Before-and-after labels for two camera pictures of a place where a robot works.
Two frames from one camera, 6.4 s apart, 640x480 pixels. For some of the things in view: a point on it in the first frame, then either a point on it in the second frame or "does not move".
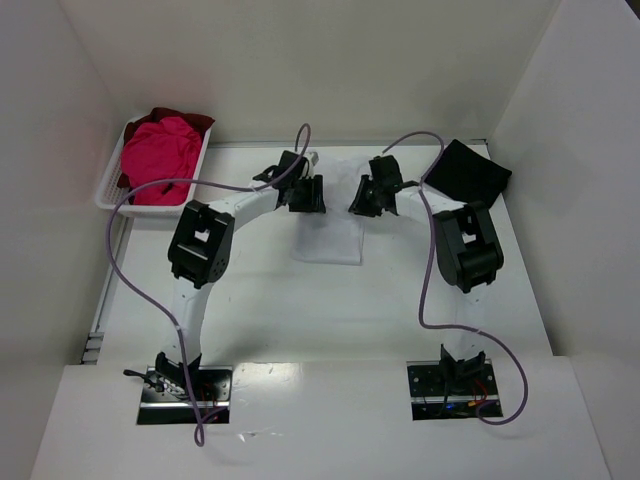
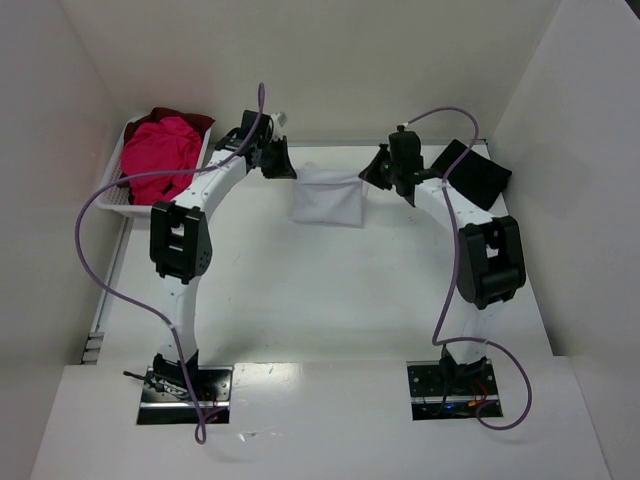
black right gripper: x=367 y=198 → x=382 y=167
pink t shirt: x=163 y=150 does not move
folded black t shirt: x=466 y=174 does not move
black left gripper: x=307 y=195 → x=273 y=157
